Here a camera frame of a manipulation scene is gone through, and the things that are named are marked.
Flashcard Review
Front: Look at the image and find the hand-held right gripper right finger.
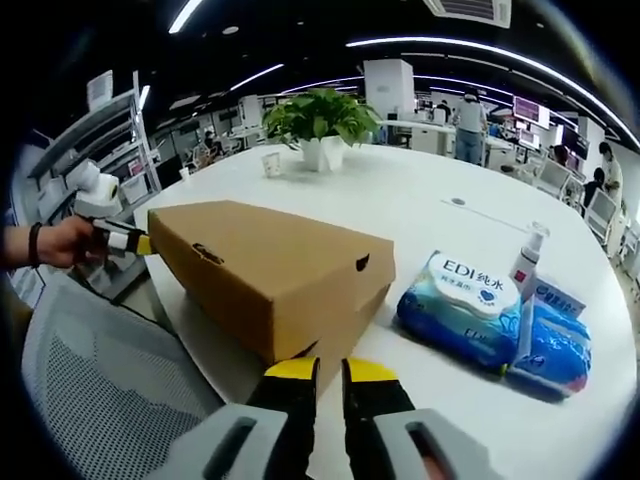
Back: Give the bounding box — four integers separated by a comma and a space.
341, 357, 506, 480

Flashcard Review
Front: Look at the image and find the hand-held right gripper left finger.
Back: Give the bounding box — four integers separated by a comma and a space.
154, 355, 321, 480

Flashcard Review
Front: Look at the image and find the soft blue wet wipes pack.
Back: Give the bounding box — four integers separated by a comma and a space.
396, 249, 524, 371

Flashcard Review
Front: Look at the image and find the brown cardboard shoe box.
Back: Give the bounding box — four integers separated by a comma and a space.
147, 199, 397, 396

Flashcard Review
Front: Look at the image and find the blue soft tissue pack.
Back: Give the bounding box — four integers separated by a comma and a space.
504, 277, 594, 401

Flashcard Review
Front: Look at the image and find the white spray bottle red label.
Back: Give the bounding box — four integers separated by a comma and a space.
508, 219, 550, 301

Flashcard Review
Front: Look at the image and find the metal storage shelf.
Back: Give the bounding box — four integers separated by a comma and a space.
27, 69, 164, 221

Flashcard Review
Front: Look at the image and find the black wristband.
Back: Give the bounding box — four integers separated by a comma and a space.
28, 221, 44, 267

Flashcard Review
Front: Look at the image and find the grey mesh office chair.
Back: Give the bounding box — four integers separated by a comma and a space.
19, 272, 226, 480

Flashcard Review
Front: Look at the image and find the patterned paper cup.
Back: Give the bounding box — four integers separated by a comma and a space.
261, 152, 283, 180

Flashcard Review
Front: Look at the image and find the green plant in white pot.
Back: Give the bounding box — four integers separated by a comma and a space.
261, 87, 384, 173

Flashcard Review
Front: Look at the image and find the white table socket panel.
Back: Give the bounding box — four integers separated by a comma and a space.
439, 196, 539, 231

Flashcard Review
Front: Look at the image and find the white office chair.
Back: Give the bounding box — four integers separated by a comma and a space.
534, 157, 574, 199
584, 187, 619, 246

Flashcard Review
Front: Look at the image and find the pink screen monitor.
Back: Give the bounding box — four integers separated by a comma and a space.
513, 95, 551, 127

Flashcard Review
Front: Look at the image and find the curved ceiling light strip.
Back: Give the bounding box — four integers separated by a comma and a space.
345, 37, 640, 151

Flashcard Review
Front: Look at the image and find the ceiling air conditioner vent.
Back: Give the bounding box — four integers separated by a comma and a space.
422, 0, 514, 29

